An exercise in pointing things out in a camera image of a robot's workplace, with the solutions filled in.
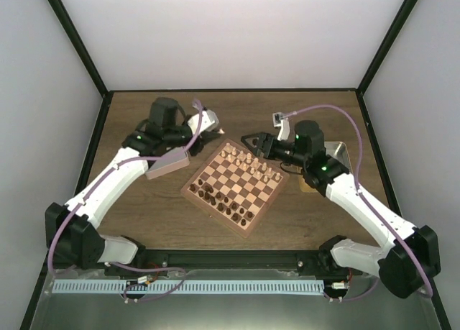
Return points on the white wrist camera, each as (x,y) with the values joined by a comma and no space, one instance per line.
(281,121)
(207,121)

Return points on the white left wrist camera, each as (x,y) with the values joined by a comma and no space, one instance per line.
(207,121)

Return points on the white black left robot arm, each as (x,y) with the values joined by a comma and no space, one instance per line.
(166,135)

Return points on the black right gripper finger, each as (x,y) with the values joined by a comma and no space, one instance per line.
(255,146)
(253,138)

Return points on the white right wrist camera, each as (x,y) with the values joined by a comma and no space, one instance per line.
(281,121)

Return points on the wooden chess board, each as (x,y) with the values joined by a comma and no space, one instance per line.
(235,188)

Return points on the pink metal tin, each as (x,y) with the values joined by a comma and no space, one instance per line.
(167,164)

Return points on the light blue slotted cable duct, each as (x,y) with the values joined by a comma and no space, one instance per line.
(202,287)

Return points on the yellow bear tin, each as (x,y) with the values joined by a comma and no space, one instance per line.
(334,162)

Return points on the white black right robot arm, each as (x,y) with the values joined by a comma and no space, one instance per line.
(405,258)

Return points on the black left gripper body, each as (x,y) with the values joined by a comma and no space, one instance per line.
(194,149)

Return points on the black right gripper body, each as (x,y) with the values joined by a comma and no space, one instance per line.
(279,155)

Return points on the black aluminium frame rail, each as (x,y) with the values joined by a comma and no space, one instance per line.
(311,262)

